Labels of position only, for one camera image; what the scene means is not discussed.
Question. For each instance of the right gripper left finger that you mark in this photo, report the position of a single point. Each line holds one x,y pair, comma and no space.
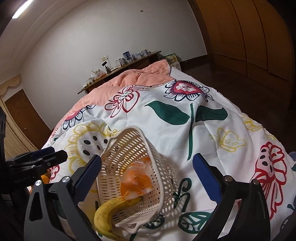
53,212

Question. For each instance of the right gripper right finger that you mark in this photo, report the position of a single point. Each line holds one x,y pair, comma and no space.
252,218

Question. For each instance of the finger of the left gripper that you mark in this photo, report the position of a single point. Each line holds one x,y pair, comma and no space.
32,156
37,168

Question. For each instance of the small orange fruit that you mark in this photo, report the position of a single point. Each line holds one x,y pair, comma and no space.
46,177

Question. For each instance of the beige curtain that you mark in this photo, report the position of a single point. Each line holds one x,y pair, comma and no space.
15,142

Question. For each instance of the brown wooden door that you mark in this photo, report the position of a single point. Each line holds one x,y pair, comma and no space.
27,119

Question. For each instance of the yellow banana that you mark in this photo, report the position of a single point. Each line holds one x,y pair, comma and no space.
104,214

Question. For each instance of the plastic bag of oranges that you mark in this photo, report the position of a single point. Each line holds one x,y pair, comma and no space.
136,179

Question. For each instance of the white plastic perforated basket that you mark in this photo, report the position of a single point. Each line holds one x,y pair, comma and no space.
127,146

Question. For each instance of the floral white bed sheet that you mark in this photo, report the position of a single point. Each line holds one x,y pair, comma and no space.
181,118

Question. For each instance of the blue mug on shelf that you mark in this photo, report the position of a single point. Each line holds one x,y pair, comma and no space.
127,56

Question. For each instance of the pink quilt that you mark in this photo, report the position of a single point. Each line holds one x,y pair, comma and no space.
155,74

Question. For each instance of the ceiling tube light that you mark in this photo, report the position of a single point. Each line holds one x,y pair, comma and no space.
21,9

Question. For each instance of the wooden headboard shelf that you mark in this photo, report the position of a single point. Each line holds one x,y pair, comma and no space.
137,64

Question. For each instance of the wooden wardrobe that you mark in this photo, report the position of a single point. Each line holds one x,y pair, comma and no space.
251,38

